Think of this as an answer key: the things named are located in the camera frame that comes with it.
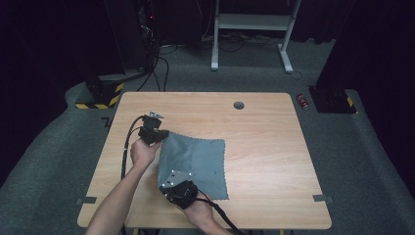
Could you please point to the black yellow striped base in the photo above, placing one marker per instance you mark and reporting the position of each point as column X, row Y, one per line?
column 104, row 94

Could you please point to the grey tape strip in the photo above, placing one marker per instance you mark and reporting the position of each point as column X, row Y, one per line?
column 85, row 200

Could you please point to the person's right hand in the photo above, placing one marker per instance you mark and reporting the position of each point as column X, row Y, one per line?
column 199, row 213

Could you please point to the black stand base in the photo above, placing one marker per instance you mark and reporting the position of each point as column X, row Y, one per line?
column 332, row 101

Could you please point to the small red object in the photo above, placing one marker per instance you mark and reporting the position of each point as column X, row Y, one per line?
column 302, row 101

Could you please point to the grey table grommet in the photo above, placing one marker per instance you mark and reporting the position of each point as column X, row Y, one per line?
column 239, row 105

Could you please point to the white metal stand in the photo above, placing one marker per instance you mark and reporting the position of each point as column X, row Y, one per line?
column 251, row 22

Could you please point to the dark equipment with red light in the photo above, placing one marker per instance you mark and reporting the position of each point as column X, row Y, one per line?
column 148, row 32

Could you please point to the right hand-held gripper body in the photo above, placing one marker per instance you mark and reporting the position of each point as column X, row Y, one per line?
column 179, row 191

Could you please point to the person's left hand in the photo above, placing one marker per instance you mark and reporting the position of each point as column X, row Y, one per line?
column 143, row 153

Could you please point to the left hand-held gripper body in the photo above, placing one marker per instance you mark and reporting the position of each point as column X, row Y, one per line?
column 150, row 130

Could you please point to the grey cloth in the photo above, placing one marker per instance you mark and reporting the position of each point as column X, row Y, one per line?
column 199, row 163

